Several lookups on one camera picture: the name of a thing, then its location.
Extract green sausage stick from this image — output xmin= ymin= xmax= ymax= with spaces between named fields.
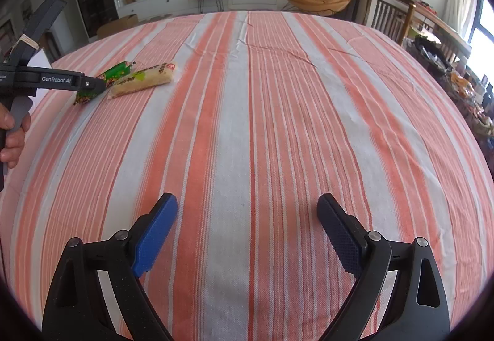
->
xmin=74 ymin=61 xmax=134 ymax=105

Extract yellow rice cracker packet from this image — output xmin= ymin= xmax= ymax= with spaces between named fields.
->
xmin=108 ymin=62 xmax=177 ymax=99

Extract person's left hand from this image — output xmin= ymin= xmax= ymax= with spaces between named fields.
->
xmin=1 ymin=105 xmax=31 ymax=169

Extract white cardboard box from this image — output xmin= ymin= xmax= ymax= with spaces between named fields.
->
xmin=28 ymin=48 xmax=52 ymax=106

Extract red striped tablecloth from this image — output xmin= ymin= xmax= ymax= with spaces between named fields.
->
xmin=1 ymin=11 xmax=493 ymax=340

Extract white tv cabinet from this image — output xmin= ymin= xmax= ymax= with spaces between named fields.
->
xmin=117 ymin=0 xmax=278 ymax=21

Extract dark wooden chair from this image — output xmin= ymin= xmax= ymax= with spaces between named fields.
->
xmin=363 ymin=0 xmax=416 ymax=46

